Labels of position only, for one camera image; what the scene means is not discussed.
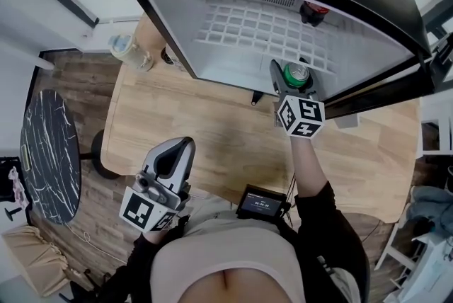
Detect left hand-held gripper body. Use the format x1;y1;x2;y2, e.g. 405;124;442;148
118;169;192;234

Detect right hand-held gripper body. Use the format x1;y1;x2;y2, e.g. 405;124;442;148
274;88;326;138

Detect green drink can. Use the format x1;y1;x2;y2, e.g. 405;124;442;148
282;62;311;89

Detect black mini fridge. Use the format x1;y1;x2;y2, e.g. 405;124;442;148
117;0;453;120

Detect dark cola bottle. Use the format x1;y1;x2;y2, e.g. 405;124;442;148
299;0;330;28

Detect person's right forearm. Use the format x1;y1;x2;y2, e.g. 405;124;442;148
289;133;340;217

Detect person's left forearm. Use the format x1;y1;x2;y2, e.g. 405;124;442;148
105;229;171;281

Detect black display device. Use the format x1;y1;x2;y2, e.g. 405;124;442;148
235;183;293;221

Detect person's body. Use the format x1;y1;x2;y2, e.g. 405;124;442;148
102;184;371;303

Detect black chair base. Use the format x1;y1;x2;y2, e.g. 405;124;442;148
58;268;107;303

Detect black marble round table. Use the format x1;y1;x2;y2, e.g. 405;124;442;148
19;88;121;226

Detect pink patterned cloth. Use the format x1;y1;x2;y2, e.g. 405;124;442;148
7;166;31;210

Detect white plastic rack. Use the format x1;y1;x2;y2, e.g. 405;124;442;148
419;99;453;154

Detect black metal stand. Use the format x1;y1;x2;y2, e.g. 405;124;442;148
0;156;28;223

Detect white side table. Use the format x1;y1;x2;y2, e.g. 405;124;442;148
374;216;453;303

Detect white floor cable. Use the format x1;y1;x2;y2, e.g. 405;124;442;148
67;223;128;265

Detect thin device cables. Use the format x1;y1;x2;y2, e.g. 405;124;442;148
282;170;302;224

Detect cream tumbler with rope strap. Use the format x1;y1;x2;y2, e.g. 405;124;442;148
108;33;155;72

